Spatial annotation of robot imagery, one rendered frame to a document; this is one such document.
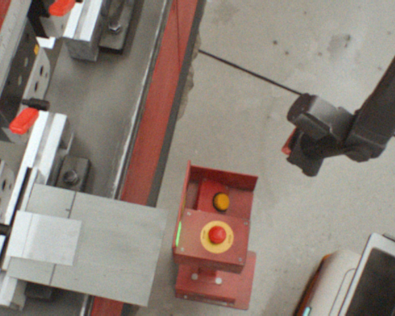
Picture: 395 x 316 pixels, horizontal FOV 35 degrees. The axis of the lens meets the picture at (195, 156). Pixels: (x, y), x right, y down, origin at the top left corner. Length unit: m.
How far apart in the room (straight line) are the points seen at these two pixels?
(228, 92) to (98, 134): 1.07
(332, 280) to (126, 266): 0.90
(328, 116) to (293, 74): 1.41
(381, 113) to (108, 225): 0.54
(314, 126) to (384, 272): 0.30
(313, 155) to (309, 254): 1.11
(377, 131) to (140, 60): 0.66
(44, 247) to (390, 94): 0.67
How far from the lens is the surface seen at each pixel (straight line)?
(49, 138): 1.29
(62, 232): 1.19
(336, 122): 1.04
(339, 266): 1.94
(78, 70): 1.45
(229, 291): 2.04
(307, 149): 1.13
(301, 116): 1.03
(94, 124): 1.39
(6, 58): 0.93
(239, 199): 1.50
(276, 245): 2.20
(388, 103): 0.90
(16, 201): 1.23
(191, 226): 1.40
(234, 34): 2.50
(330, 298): 1.92
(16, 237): 1.21
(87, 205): 1.20
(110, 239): 1.18
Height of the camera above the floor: 2.14
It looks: 70 degrees down
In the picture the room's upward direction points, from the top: 1 degrees clockwise
